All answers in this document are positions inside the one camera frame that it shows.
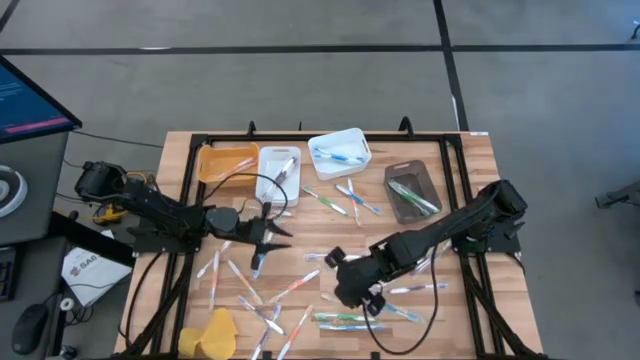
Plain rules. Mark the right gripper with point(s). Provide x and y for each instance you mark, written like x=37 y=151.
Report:
x=360 y=280

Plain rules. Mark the black keyboard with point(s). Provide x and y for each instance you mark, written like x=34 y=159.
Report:
x=6 y=275

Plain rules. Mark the black stand foot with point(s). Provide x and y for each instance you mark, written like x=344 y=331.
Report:
x=636 y=30

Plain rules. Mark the wide white plastic bin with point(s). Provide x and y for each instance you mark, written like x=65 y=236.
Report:
x=350 y=140

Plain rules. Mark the computer monitor with blue screen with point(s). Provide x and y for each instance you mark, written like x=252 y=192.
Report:
x=25 y=105

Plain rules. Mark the grey computer desk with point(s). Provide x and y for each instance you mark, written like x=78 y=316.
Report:
x=35 y=165

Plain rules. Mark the yellow crumpled cloth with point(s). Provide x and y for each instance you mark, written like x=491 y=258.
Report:
x=220 y=332

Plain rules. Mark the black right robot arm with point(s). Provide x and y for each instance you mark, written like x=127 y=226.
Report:
x=450 y=230

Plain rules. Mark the white paper box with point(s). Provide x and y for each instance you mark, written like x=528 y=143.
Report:
x=95 y=277

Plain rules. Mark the purple toothbrush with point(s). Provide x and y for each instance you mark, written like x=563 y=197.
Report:
x=260 y=315
x=265 y=332
x=417 y=288
x=277 y=181
x=314 y=256
x=289 y=167
x=440 y=250

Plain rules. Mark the black computer mouse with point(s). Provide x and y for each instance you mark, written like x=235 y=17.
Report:
x=30 y=327

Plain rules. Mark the black stand leg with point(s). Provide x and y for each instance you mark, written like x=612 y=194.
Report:
x=620 y=197

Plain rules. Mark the narrow white plastic bin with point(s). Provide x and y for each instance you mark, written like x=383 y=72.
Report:
x=272 y=199

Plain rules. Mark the dark translucent plastic bin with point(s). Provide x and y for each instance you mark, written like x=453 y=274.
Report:
x=400 y=212

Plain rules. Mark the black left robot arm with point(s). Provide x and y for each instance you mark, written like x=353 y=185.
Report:
x=165 y=212

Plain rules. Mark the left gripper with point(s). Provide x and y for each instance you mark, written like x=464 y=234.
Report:
x=252 y=231

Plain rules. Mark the white round device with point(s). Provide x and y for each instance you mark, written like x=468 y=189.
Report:
x=12 y=192

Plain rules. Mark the orange plastic bin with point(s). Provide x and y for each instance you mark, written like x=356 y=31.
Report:
x=210 y=155

